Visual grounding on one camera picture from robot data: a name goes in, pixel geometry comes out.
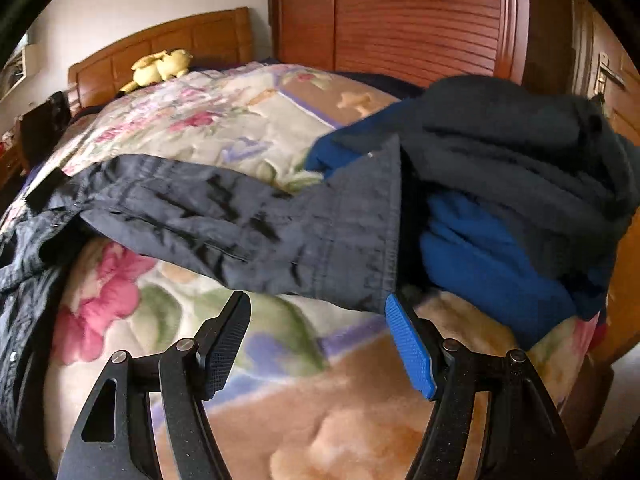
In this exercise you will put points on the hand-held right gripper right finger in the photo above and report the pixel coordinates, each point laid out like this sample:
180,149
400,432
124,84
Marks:
407,345

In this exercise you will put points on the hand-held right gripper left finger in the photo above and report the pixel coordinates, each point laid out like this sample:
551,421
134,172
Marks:
227,345

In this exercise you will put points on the dark grey jacket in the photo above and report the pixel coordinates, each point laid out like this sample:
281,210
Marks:
200,220

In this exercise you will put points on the floral blanket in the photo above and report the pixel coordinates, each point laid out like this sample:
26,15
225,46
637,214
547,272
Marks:
300,410

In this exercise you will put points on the blue garment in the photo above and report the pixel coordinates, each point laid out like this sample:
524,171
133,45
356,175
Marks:
475,260

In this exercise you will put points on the dark grey knit garment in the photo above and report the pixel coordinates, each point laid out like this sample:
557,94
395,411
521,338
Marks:
500,150

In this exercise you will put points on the yellow plush toy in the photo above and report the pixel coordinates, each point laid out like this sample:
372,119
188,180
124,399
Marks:
160,67

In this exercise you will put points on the dark wooden chair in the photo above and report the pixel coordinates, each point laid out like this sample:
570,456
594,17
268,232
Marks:
45,125

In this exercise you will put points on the wooden bed headboard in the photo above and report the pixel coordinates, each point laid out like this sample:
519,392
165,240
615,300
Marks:
200,40

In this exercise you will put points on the wooden door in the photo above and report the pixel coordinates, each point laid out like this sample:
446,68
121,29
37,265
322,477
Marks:
617,110

